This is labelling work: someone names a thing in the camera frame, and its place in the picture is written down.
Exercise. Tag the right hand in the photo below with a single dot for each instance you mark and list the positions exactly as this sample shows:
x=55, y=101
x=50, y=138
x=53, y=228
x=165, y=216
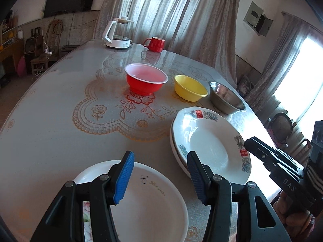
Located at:
x=299, y=225

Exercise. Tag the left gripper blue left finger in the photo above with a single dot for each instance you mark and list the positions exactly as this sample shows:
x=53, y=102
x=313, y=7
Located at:
x=121, y=176

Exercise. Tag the beige sheer curtain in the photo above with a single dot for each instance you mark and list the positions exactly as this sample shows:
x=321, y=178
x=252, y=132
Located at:
x=203, y=30

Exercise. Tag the white glass electric kettle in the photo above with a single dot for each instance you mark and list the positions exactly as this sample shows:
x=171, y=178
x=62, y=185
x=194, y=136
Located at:
x=117, y=33

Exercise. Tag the side window curtain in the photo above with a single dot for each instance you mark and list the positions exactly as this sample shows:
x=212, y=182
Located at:
x=293, y=33

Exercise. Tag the white plate red characters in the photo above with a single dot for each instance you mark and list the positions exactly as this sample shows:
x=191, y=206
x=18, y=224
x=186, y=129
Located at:
x=216, y=142

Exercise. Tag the large purple floral plate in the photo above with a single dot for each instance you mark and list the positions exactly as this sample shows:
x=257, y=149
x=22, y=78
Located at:
x=181, y=162

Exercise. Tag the red plastic bowl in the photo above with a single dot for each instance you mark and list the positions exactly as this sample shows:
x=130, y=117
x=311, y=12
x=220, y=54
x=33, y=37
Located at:
x=144, y=79

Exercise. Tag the dark wooden chair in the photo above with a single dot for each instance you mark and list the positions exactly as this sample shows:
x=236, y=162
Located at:
x=288, y=137

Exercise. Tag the stainless steel bowl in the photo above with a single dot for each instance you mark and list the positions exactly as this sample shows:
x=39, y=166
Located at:
x=224, y=99

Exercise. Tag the wall electrical panel box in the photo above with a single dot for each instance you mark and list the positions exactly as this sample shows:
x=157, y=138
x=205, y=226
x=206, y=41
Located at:
x=257, y=20

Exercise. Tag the red mug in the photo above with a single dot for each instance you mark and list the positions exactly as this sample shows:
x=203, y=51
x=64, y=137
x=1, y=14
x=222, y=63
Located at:
x=154, y=44

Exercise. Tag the wooden sideboard cabinet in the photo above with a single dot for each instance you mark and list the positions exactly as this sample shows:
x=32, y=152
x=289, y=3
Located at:
x=11, y=46

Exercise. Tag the yellow plastic bowl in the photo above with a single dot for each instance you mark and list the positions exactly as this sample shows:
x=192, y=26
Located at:
x=189, y=89

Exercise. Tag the small white rose plate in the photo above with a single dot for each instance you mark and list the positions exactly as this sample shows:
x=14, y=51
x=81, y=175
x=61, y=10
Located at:
x=152, y=208

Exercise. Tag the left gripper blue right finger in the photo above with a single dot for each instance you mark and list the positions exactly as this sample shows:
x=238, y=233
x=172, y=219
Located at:
x=199, y=177

